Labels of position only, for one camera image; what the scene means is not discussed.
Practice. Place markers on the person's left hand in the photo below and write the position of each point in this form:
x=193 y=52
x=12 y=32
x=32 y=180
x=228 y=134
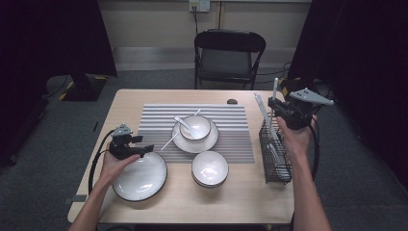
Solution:
x=115 y=170

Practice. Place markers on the white plate with dark rim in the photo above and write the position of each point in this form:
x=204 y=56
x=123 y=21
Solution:
x=195 y=147
x=144 y=179

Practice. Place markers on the white bowl with dark rim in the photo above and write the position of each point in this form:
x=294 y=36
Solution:
x=208 y=166
x=208 y=187
x=202 y=128

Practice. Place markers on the person's right hand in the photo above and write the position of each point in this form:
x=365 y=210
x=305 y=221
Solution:
x=300 y=141

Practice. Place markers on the black stand base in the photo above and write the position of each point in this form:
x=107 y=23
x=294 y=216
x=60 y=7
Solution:
x=288 y=85
x=83 y=91

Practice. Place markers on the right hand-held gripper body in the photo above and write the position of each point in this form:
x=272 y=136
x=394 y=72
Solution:
x=298 y=117

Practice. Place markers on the black curtain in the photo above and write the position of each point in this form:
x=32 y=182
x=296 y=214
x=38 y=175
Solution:
x=48 y=32
x=369 y=64

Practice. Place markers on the thin wall conduit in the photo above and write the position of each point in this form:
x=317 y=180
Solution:
x=219 y=16

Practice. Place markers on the small black strip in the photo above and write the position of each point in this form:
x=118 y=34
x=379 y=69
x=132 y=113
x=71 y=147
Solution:
x=95 y=126

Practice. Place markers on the dark round object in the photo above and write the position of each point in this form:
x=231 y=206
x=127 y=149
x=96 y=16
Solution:
x=232 y=102

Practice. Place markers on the black folding chair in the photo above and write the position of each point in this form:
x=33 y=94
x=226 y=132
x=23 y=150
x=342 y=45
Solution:
x=229 y=41

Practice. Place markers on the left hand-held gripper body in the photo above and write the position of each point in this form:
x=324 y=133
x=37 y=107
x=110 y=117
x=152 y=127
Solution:
x=123 y=147

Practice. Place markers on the white wall outlet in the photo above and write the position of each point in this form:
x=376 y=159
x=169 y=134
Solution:
x=203 y=5

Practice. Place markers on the grey tape piece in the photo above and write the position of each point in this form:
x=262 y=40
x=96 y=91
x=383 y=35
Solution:
x=78 y=198

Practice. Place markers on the grey striped placemat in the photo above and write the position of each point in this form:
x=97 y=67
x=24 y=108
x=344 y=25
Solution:
x=231 y=144

